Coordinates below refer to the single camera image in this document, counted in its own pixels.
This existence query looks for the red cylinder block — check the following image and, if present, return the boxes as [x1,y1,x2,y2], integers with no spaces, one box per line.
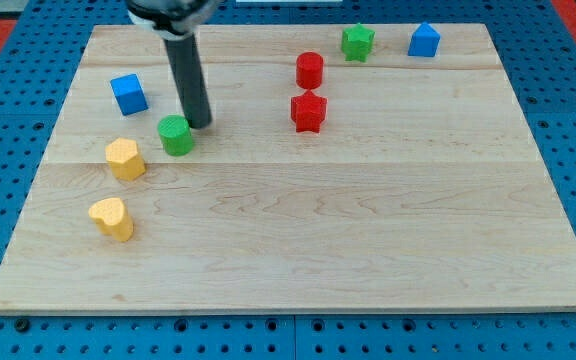
[296,52,324,90]

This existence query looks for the yellow hexagon block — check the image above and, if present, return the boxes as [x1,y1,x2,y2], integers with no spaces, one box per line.
[105,138,146,181]

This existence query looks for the red star block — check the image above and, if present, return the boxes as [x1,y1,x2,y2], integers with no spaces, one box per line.
[290,90,328,133]

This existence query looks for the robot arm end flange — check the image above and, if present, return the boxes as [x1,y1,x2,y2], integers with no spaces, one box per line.
[125,0,221,41]

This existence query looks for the green cylinder block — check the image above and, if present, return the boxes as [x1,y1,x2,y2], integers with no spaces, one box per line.
[157,115,195,156]

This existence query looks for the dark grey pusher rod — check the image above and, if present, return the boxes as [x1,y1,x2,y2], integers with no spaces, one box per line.
[164,34,213,129]

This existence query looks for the light wooden board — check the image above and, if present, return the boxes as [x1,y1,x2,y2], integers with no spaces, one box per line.
[0,23,576,316]

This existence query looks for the blue pentagon block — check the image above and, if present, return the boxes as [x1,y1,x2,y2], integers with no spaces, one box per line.
[407,22,441,57]

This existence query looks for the yellow heart block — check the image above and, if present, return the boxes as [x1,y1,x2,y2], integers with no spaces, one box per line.
[88,197,134,242]

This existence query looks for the green star block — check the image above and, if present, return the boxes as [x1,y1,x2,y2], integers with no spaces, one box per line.
[341,23,375,62]

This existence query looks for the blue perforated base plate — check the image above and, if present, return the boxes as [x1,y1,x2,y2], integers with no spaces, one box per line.
[0,1,576,359]

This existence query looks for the blue cube block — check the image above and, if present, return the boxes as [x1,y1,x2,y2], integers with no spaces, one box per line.
[110,74,148,116]

